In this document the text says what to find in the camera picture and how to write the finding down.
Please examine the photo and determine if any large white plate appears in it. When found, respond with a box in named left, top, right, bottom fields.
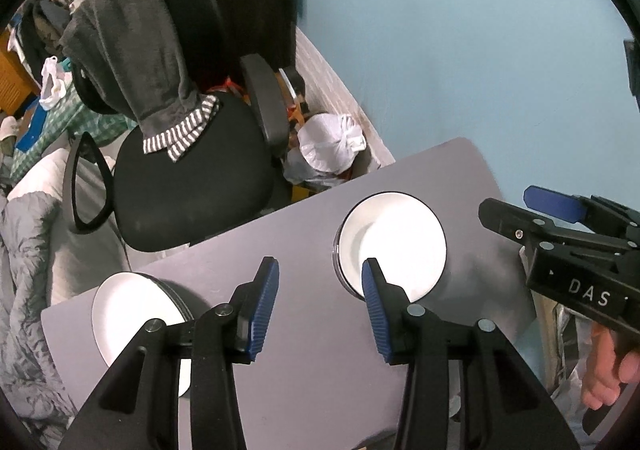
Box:
left=91, top=271, right=197, bottom=399

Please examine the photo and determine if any white knotted plastic bag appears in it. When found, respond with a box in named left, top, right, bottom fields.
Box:
left=295, top=112, right=368, bottom=174

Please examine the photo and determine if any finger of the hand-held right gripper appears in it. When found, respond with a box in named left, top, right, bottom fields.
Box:
left=523, top=185, right=640, bottom=247
left=478, top=197, right=558, bottom=253

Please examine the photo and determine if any person's right hand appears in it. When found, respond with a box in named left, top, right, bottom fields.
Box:
left=581, top=324, right=640, bottom=412

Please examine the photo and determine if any black office chair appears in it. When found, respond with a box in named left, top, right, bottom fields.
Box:
left=62, top=0, right=297, bottom=253

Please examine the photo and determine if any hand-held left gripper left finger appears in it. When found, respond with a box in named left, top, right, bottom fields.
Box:
left=57, top=257, right=280, bottom=450

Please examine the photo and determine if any green checked bag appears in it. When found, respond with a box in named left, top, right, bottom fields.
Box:
left=10, top=79, right=137, bottom=182

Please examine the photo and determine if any dark grey striped-cuff garment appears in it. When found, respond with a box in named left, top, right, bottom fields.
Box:
left=59, top=0, right=221, bottom=163

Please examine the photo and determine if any grey quilted comforter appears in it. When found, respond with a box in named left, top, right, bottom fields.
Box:
left=0, top=190, right=76, bottom=431

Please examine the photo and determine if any small white plastic bag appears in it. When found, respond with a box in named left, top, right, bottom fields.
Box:
left=38, top=56, right=69, bottom=112

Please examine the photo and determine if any blue flat box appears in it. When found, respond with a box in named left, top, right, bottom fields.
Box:
left=15, top=99, right=49, bottom=152

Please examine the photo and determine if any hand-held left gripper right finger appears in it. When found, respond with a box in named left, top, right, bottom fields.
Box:
left=361, top=257, right=581, bottom=450

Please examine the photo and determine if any white bed sheet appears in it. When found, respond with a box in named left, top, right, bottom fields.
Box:
left=10, top=147, right=132, bottom=307

